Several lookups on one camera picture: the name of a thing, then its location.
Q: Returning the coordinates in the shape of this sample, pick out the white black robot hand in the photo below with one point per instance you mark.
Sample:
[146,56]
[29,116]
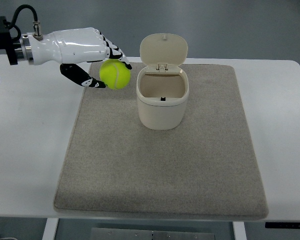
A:
[69,48]

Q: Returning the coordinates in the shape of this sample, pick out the yellow tennis ball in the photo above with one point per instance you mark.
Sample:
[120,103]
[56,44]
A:
[114,74]

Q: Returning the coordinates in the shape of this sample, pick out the cream bin with lid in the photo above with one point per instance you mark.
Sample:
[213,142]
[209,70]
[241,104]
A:
[162,87]

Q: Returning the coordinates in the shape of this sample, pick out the beige felt mat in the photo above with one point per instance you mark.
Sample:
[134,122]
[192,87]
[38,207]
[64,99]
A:
[204,168]

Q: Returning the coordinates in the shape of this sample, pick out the white left table leg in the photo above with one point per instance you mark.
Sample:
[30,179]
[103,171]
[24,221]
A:
[50,229]

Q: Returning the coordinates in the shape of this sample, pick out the white table leg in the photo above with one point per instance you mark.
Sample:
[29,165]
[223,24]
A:
[239,230]
[50,229]

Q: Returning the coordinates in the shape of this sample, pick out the white right table leg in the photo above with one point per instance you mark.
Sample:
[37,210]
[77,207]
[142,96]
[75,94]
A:
[239,230]

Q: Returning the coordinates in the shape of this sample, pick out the black table control panel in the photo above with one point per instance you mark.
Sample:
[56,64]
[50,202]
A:
[282,225]

